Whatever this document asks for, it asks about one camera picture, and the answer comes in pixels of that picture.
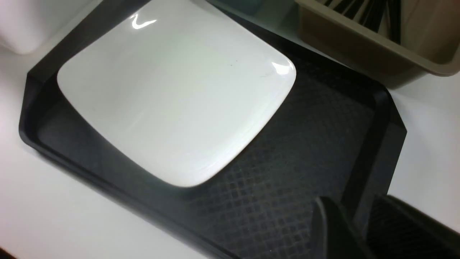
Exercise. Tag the large white square plate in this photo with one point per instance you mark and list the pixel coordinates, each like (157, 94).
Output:
(178, 87)

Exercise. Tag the black chopsticks in bin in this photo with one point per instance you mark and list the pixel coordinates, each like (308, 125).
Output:
(371, 14)

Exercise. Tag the brown plastic bin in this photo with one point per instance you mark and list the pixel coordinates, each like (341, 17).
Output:
(429, 43)

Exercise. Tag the teal plastic bin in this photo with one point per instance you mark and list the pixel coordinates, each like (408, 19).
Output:
(245, 6)

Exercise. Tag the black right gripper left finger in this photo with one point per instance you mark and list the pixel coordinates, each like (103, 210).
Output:
(333, 235)

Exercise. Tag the large white plastic tub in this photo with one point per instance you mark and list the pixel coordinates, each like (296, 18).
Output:
(26, 24)

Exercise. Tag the black serving tray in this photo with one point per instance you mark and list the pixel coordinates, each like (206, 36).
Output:
(338, 134)

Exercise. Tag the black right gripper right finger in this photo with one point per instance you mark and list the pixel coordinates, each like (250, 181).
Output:
(397, 230)

